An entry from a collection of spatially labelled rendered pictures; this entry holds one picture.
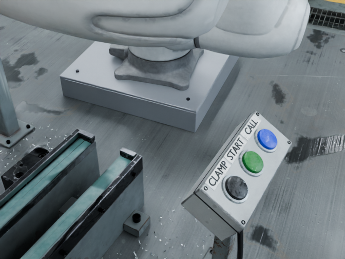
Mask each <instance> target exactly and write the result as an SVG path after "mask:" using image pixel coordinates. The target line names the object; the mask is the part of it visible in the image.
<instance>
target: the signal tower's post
mask: <svg viewBox="0 0 345 259"><path fill-rule="evenodd" d="M34 128H35V127H34V126H32V125H30V124H27V123H25V122H23V121H21V120H18V119H17V117H16V113H15V109H14V106H13V102H12V98H11V95H10V90H9V87H8V83H7V79H6V76H5V72H4V68H3V65H2V61H1V57H0V144H1V145H3V146H5V147H7V148H11V147H12V146H13V145H14V144H16V143H17V142H18V141H19V140H21V139H22V138H23V137H24V136H26V135H27V134H28V133H29V132H31V131H32V130H33V129H34Z"/></svg>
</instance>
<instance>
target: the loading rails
mask: <svg viewBox="0 0 345 259"><path fill-rule="evenodd" d="M143 206H144V184H143V157H142V156H141V155H139V154H137V153H136V152H133V151H131V150H129V149H126V148H124V147H122V148H121V149H120V156H119V157H118V158H117V159H116V160H115V161H114V162H113V163H112V164H111V165H110V166H109V168H108V169H107V170H106V171H105V172H104V173H103V174H102V175H100V170H99V163H98V155H97V147H96V141H95V135H93V134H91V133H89V132H86V131H84V130H80V129H78V128H77V129H76V130H75V131H73V132H72V133H71V134H70V135H69V136H68V137H66V138H65V139H64V140H63V141H62V142H61V143H60V144H58V145H57V146H56V147H55V148H54V149H53V150H52V151H50V152H49V153H48V154H47V155H46V156H45V157H44V158H42V159H41V160H40V161H39V162H38V163H37V164H35V165H34V166H33V167H32V168H31V169H30V170H29V171H27V172H26V173H25V174H24V175H23V176H22V177H21V178H19V179H18V180H17V181H16V182H15V183H14V184H13V185H11V186H10V187H9V188H8V189H7V190H6V191H4V192H3V193H2V194H1V195H0V259H101V257H102V256H103V255H104V254H105V252H106V251H107V250H108V249H109V247H110V246H111V245H112V244H113V243H114V241H115V240H116V239H117V238H118V236H119V235H120V234H121V233H122V232H123V230H125V231H126V232H128V233H130V234H132V235H134V236H136V237H140V235H141V234H142V233H143V232H144V230H145V229H146V228H147V226H148V225H149V224H150V216H148V215H146V214H144V213H142V212H140V209H141V208H142V207H143Z"/></svg>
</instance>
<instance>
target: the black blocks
mask: <svg viewBox="0 0 345 259"><path fill-rule="evenodd" d="M49 152H50V150H47V149H45V148H43V147H41V146H39V145H37V146H36V147H35V148H34V149H33V150H31V151H30V152H29V153H28V154H27V155H25V156H24V157H23V158H22V159H21V160H19V161H18V162H17V163H16V164H15V165H13V166H12V167H11V168H10V169H9V170H7V171H6V172H5V173H4V174H3V175H2V176H1V179H2V182H3V185H4V188H5V190H7V189H8V188H9V187H10V186H11V185H13V184H14V183H15V182H16V181H17V180H18V179H19V178H21V177H22V176H23V175H24V174H25V173H26V172H27V171H29V170H30V169H31V168H32V167H33V166H34V165H35V164H37V163H38V162H39V161H40V160H41V159H42V158H44V157H45V156H46V155H47V154H48V153H49Z"/></svg>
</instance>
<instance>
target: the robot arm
mask: <svg viewBox="0 0 345 259"><path fill-rule="evenodd" d="M0 14H2V15H4V16H6V17H9V18H11V19H14V20H17V21H20V22H23V23H26V24H28V25H31V26H35V27H39V28H42V29H46V30H50V31H53V32H57V33H61V34H66V35H70V36H74V37H77V38H83V39H88V40H92V41H97V42H103V43H108V44H111V45H110V49H109V54H110V55H112V56H115V57H117V58H120V59H123V60H124V61H123V63H122V64H121V65H120V66H119V67H118V68H117V69H115V71H114V77H115V78H116V79H117V80H133V81H139V82H145V83H151V84H157V85H163V86H169V87H173V88H175V89H178V90H187V89H188V88H189V80H190V77H191V75H192V73H193V71H194V68H195V66H196V63H197V61H198V59H199V57H200V56H202V55H203V54H204V50H208V51H212V52H216V53H221V54H226V55H230V56H237V57H244V58H255V59H266V58H274V57H279V56H283V55H286V54H289V53H291V52H292V51H293V50H295V49H297V48H298V47H299V46H300V44H301V41H302V38H303V35H304V32H305V29H306V25H307V23H308V19H309V15H310V5H309V3H308V0H0Z"/></svg>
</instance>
